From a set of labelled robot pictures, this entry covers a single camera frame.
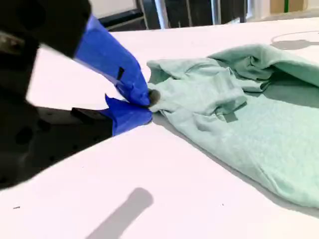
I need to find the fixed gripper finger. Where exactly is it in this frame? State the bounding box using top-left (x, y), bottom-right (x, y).
top-left (49, 94), bottom-right (154, 162)

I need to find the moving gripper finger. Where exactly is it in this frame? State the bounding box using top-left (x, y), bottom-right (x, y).
top-left (32, 0), bottom-right (161, 108)

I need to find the pale green T-shirt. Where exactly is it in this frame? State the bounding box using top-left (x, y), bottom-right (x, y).
top-left (146, 44), bottom-right (319, 209)

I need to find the grey metal leg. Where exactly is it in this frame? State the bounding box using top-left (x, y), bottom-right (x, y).
top-left (136, 0), bottom-right (151, 29)
top-left (154, 0), bottom-right (173, 29)
top-left (211, 0), bottom-right (222, 25)

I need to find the brown cardboard box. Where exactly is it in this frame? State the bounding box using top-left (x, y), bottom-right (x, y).
top-left (270, 0), bottom-right (310, 13)

